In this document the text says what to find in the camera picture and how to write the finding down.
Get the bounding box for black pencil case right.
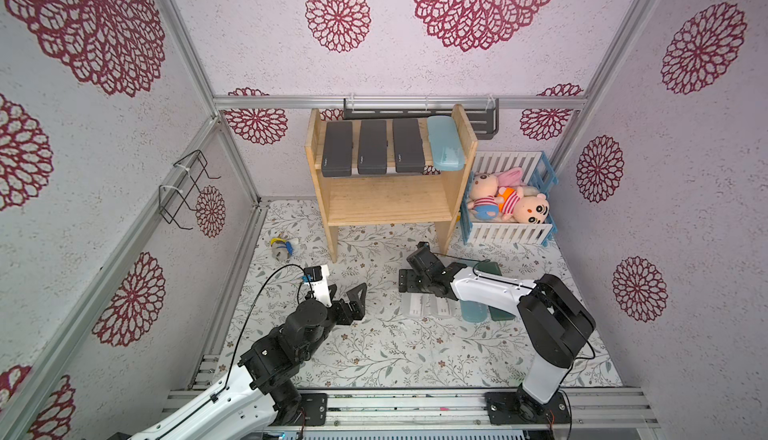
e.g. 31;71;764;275
392;118;425;174

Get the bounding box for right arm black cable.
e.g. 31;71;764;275
440;253;597;375

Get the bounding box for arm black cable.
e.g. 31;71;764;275
203;262;310;405
440;253;597;375

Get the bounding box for black pencil case middle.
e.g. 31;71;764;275
357;120;388;176

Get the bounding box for plush doll blue pants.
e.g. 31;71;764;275
467;173;503;222

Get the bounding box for blue white toy crib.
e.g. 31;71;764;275
459;152;557;246

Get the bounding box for black wire wall hanger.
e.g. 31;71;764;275
157;149;220;231

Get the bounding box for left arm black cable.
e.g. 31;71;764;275
203;262;310;405

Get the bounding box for black pencil case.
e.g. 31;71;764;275
392;118;425;174
357;120;388;176
321;121;353;178

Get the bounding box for light teal case top shelf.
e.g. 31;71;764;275
427;115;465;171

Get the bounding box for dark green pencil case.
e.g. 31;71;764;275
476;260;516;322

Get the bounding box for wooden two-tier shelf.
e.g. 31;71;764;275
305;104;478;263

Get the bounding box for black pencil case left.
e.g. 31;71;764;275
321;121;353;178

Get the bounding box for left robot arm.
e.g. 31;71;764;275
132;283;367;439

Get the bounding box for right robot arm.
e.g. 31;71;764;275
398;242;596;412

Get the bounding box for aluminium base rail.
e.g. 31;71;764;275
152;387;661;440

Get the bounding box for grey plush toy keychain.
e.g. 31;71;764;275
269;237;294;262

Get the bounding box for plush doll orange striped shirt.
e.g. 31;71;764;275
496;185;550;224

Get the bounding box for clear pencil case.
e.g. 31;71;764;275
400;292;425;318
426;297;456;319

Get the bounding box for teal pencil case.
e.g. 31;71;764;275
460;300;489;324

